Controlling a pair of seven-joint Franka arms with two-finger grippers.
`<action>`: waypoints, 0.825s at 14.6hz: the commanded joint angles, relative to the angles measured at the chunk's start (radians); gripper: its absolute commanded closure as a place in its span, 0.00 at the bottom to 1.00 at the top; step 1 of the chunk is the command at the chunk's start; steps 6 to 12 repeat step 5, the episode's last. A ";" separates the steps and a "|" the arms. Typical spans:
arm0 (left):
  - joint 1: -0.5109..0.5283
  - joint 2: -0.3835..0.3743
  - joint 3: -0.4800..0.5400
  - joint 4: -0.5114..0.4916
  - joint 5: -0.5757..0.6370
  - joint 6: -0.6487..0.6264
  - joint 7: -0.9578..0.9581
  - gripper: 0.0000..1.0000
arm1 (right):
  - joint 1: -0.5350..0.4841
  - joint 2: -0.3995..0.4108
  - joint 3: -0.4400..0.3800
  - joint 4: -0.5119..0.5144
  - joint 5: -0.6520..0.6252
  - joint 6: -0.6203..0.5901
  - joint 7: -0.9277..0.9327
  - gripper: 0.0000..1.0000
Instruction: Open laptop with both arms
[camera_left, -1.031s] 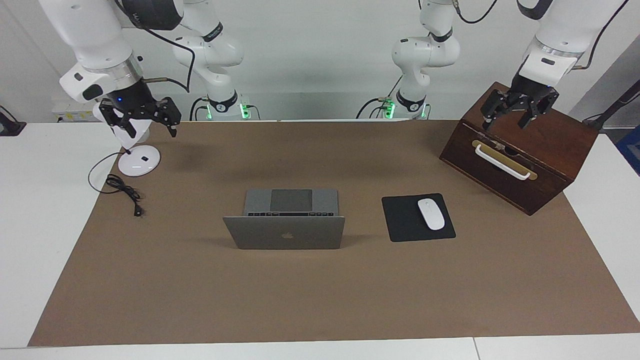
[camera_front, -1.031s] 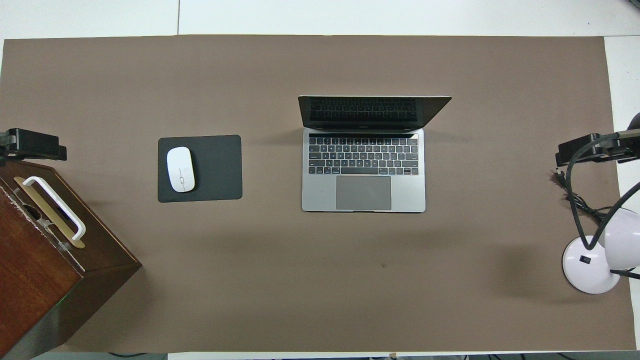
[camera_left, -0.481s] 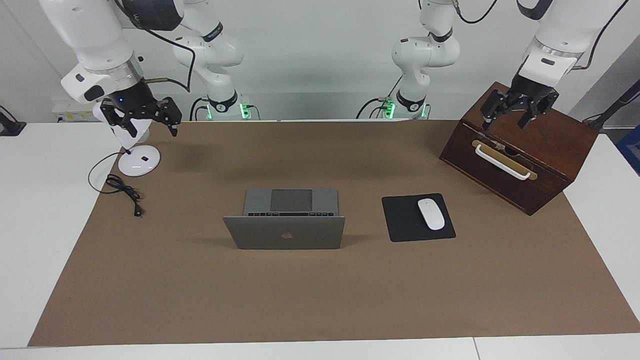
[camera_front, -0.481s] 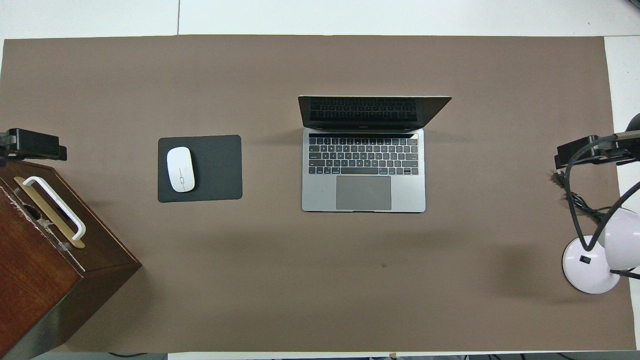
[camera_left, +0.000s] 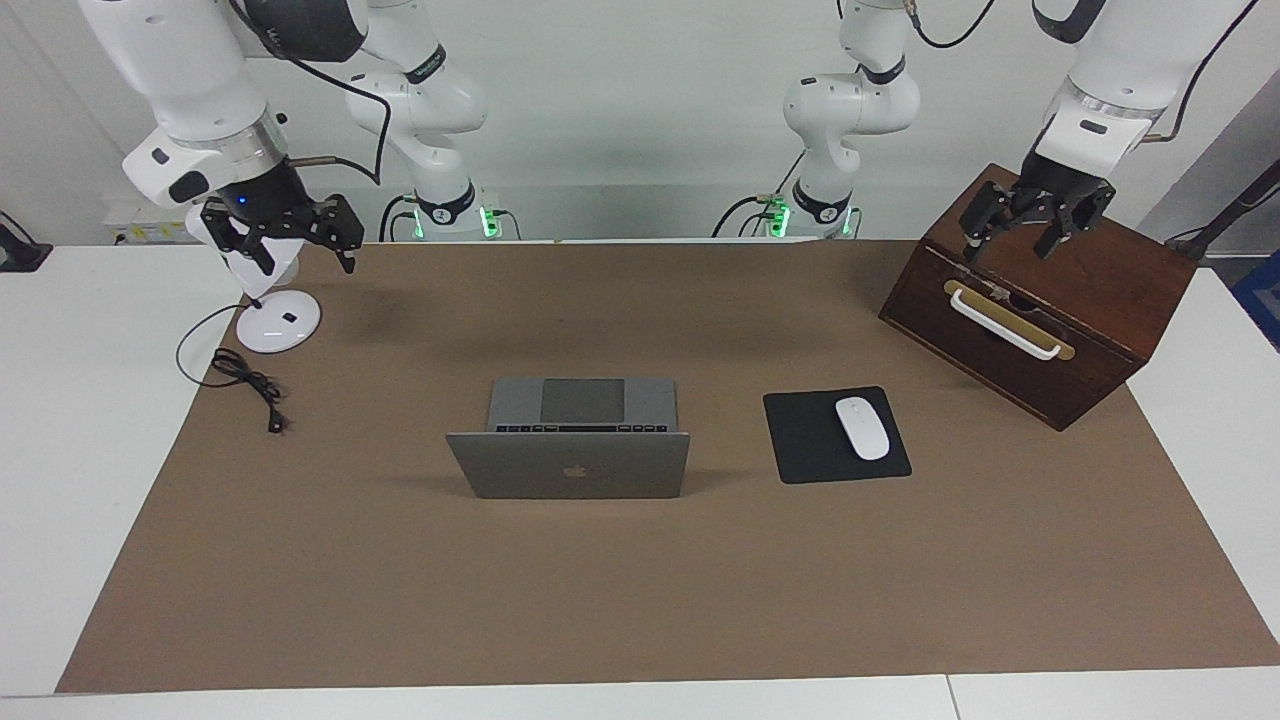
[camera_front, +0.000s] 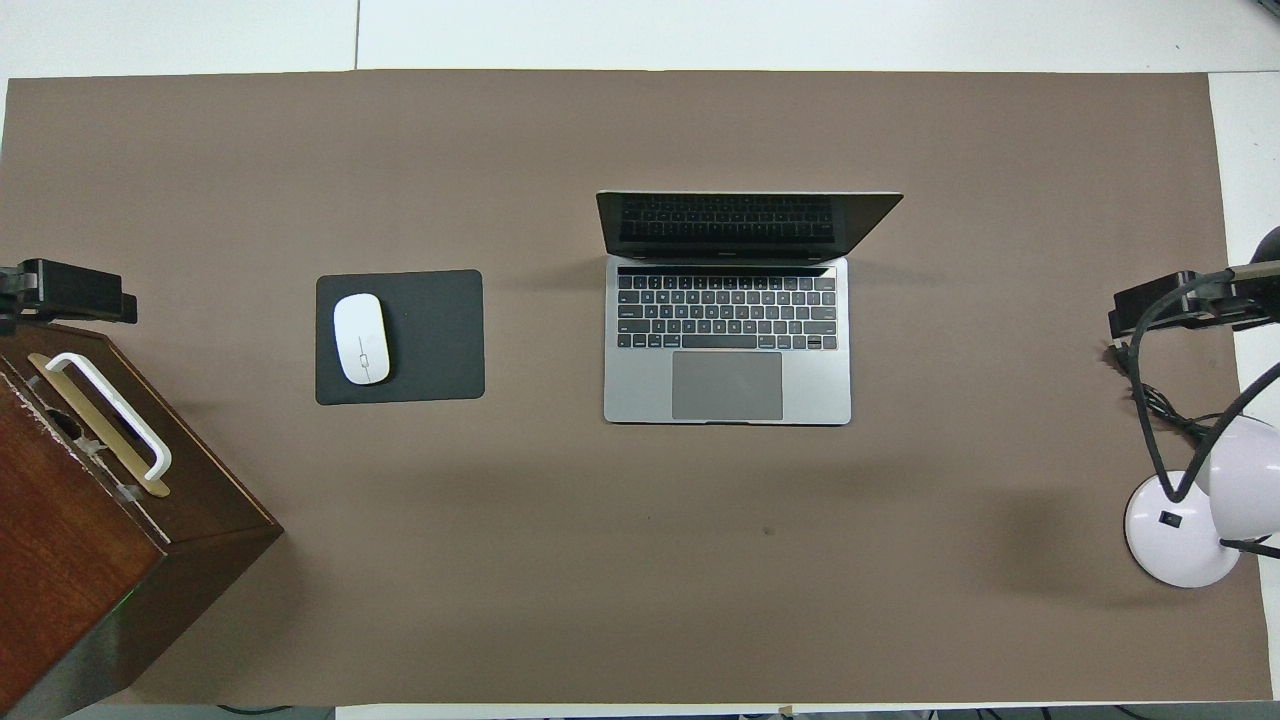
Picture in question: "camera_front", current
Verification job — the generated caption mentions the white desk lamp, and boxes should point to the white desk lamp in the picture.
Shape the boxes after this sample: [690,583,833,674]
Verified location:
[1125,415,1280,588]

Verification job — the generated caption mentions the white box handle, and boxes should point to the white box handle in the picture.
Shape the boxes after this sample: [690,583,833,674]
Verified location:
[45,352,173,483]

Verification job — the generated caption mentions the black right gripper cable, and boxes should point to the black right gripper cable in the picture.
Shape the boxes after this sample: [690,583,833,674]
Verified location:
[1128,262,1280,504]

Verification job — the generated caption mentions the black mouse pad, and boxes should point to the black mouse pad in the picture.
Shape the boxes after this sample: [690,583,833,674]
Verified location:
[316,269,486,406]

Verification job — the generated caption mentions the dark brown wooden box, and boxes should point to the dark brown wooden box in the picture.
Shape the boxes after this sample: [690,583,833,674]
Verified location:
[0,322,284,719]

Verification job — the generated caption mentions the black lamp power cable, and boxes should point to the black lamp power cable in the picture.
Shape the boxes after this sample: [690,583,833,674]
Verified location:
[1100,340,1231,446]

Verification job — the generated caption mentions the white computer mouse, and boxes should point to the white computer mouse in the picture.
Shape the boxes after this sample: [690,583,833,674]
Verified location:
[333,293,392,386]

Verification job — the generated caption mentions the brown table mat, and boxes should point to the brown table mat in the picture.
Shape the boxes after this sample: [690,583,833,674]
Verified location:
[0,70,1273,706]

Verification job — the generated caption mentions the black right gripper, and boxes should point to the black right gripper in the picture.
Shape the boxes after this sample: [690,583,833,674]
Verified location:
[1107,270,1280,341]

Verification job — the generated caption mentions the silver apple laptop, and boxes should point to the silver apple laptop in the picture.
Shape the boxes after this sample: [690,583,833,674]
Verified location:
[596,191,905,427]

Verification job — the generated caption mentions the brass handle plate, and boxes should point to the brass handle plate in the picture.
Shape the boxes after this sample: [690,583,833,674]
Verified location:
[27,352,171,498]

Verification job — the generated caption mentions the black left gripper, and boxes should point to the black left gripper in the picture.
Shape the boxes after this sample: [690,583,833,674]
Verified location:
[0,258,138,336]

